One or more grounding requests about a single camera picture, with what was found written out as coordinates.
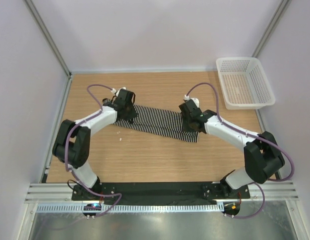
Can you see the white plastic basket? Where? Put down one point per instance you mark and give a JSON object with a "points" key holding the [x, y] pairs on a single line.
{"points": [[244, 83]]}

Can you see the black white striped tank top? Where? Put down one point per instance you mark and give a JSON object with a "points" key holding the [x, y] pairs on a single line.
{"points": [[161, 122]]}

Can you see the aluminium frame post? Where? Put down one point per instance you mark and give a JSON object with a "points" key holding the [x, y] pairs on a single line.
{"points": [[44, 30], [274, 21]]}

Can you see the right aluminium frame post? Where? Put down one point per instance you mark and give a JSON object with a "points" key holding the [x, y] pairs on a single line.
{"points": [[274, 21]]}

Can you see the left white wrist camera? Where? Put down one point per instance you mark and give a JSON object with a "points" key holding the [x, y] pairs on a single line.
{"points": [[116, 91]]}

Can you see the slotted white cable duct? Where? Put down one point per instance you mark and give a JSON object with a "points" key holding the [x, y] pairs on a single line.
{"points": [[96, 208]]}

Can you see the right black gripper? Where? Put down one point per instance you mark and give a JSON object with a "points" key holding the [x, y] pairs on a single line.
{"points": [[184, 124]]}

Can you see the aluminium front rail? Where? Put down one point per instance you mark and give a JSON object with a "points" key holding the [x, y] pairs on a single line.
{"points": [[60, 192]]}

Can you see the left aluminium frame post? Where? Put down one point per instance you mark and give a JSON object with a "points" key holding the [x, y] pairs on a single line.
{"points": [[44, 30]]}

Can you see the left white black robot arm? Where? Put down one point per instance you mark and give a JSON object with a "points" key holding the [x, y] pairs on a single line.
{"points": [[72, 144]]}

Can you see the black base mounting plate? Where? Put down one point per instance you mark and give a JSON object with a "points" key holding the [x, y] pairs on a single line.
{"points": [[202, 190]]}

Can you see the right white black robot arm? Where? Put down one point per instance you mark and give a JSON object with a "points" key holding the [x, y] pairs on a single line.
{"points": [[262, 158]]}

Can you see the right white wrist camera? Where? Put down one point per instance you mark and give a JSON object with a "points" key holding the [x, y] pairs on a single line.
{"points": [[188, 98]]}

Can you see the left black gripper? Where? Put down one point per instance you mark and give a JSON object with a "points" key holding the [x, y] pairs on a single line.
{"points": [[133, 114]]}

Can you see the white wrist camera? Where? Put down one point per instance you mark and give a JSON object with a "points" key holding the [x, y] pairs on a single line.
{"points": [[116, 91], [188, 98]]}

